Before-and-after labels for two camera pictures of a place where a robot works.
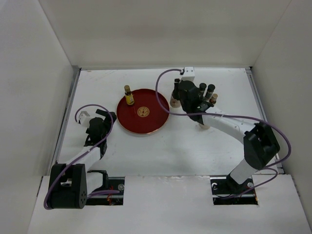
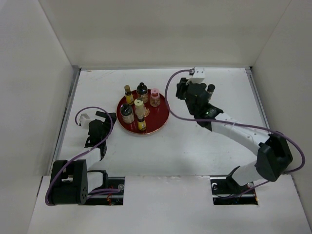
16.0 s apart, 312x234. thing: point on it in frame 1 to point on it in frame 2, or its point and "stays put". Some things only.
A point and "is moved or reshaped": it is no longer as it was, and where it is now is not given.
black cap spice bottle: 211,87 stays put
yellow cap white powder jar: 204,126 is moved or reshaped
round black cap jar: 175,101 to 142,92
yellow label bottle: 213,100 to 141,124
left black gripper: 108,119 stays put
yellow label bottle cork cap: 128,96 stays put
